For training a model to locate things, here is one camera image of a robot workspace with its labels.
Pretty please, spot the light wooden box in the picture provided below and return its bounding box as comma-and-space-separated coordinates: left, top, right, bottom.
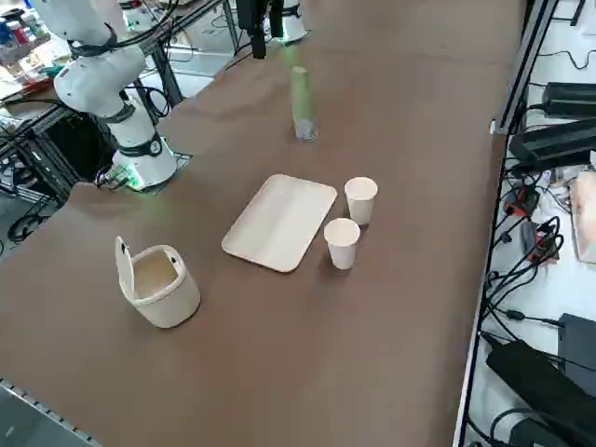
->
570, 170, 596, 264

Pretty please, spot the red and black plug connector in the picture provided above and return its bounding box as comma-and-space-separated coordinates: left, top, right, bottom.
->
506, 184, 542, 218

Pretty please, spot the clear bottle with green liquid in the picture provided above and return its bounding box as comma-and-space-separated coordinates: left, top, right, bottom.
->
289, 65, 319, 142

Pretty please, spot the large black power brick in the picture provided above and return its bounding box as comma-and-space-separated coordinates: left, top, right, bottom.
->
486, 339, 596, 420

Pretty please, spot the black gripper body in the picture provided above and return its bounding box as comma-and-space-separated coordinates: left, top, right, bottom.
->
236, 0, 286, 30

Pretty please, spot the aluminium profile post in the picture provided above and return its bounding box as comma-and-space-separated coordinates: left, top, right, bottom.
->
492, 0, 560, 134

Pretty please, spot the small white flip-lid bin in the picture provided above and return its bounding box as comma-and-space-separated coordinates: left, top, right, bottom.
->
115, 235, 202, 330

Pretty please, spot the black ribbed power adapter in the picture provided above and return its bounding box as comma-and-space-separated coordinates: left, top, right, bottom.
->
508, 118, 596, 171

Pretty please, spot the white disposable paper cup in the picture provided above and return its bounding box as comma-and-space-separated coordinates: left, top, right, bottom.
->
344, 176, 379, 226
323, 217, 362, 271

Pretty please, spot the flat black box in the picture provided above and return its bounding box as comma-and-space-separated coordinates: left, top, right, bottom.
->
556, 312, 596, 373

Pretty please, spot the white rectangular mat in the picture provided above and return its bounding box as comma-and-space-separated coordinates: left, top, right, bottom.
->
221, 173, 339, 275

